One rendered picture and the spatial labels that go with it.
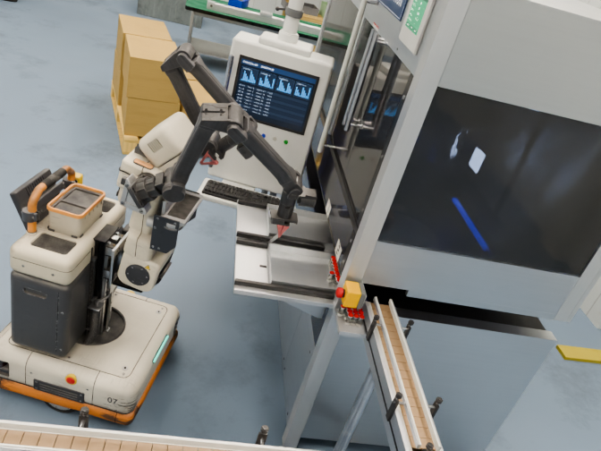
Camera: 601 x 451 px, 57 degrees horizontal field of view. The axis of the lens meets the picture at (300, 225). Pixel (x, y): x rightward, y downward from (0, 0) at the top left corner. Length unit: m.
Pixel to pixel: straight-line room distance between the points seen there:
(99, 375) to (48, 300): 0.40
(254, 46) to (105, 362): 1.60
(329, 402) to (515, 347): 0.84
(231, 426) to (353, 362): 0.74
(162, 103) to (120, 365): 2.69
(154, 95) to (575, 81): 3.48
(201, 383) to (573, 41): 2.21
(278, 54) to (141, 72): 2.10
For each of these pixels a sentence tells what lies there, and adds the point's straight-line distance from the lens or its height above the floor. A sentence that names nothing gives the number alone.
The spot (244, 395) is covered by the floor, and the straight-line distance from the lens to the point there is 2.95.
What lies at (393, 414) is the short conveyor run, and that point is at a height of 0.92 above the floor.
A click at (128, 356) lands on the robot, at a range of 2.65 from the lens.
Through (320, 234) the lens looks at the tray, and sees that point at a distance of 2.61.
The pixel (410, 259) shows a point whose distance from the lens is 2.11.
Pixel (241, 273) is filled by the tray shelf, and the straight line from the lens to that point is 2.21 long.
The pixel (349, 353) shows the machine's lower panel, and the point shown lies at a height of 0.65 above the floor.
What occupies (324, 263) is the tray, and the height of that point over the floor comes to 0.88.
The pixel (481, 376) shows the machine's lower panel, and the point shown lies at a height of 0.62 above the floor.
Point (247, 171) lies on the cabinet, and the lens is 2.98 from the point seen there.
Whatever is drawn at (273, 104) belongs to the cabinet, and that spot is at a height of 1.29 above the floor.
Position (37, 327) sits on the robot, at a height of 0.44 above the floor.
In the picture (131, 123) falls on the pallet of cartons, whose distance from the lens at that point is 4.84.
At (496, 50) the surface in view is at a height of 1.95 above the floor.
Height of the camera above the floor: 2.19
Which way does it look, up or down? 30 degrees down
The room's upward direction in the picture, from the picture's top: 17 degrees clockwise
